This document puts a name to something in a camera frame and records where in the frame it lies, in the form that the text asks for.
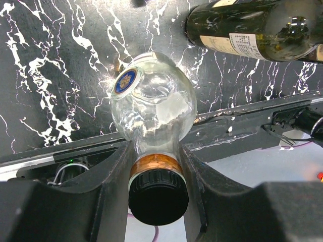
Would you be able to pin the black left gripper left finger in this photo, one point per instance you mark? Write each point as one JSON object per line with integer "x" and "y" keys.
{"x": 90, "y": 207}

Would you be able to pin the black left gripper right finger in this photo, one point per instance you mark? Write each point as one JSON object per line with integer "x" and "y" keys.
{"x": 221, "y": 209}

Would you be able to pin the clear round glass bottle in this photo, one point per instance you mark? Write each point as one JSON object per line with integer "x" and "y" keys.
{"x": 154, "y": 106}

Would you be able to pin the dark green wine bottle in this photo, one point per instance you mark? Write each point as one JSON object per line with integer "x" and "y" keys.
{"x": 276, "y": 31}

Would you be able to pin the dark wine bottle open neck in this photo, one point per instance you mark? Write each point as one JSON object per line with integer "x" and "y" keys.
{"x": 316, "y": 56}

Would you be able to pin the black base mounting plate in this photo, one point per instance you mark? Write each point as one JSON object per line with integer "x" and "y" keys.
{"x": 209, "y": 129}

